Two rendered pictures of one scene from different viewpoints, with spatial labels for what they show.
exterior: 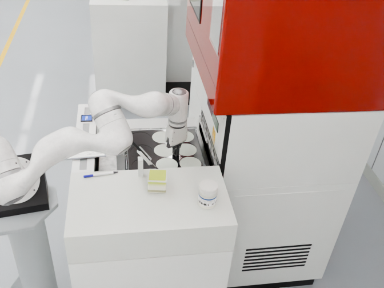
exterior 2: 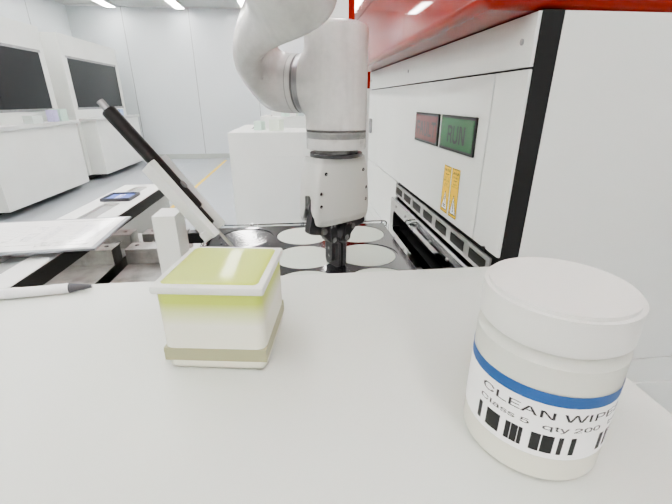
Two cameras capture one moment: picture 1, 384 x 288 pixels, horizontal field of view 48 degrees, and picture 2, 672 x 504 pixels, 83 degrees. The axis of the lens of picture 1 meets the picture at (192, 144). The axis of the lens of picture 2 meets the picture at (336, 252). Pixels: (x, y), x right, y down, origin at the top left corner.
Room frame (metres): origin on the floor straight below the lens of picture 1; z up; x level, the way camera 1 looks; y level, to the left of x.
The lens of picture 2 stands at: (1.04, 0.02, 1.14)
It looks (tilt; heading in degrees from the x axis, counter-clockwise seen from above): 22 degrees down; 5
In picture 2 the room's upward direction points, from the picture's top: straight up
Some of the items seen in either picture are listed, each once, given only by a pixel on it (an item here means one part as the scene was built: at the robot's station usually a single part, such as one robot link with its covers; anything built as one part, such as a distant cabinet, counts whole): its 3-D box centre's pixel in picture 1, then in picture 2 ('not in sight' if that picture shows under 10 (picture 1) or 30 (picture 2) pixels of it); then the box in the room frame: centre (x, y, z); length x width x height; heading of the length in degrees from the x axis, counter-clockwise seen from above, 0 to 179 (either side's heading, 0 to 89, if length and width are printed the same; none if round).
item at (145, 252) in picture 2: not in sight; (153, 252); (1.63, 0.40, 0.89); 0.08 x 0.03 x 0.03; 101
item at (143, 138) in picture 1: (164, 150); (304, 257); (1.63, 0.13, 0.90); 0.34 x 0.34 x 0.01; 11
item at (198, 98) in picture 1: (206, 106); (408, 164); (1.86, -0.05, 1.02); 0.81 x 0.03 x 0.40; 11
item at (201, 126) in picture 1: (207, 147); (423, 251); (1.68, -0.08, 0.89); 0.44 x 0.02 x 0.10; 11
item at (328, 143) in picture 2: (178, 120); (337, 141); (1.60, 0.07, 1.09); 0.09 x 0.08 x 0.03; 133
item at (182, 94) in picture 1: (177, 104); (333, 78); (1.60, 0.08, 1.17); 0.09 x 0.08 x 0.13; 77
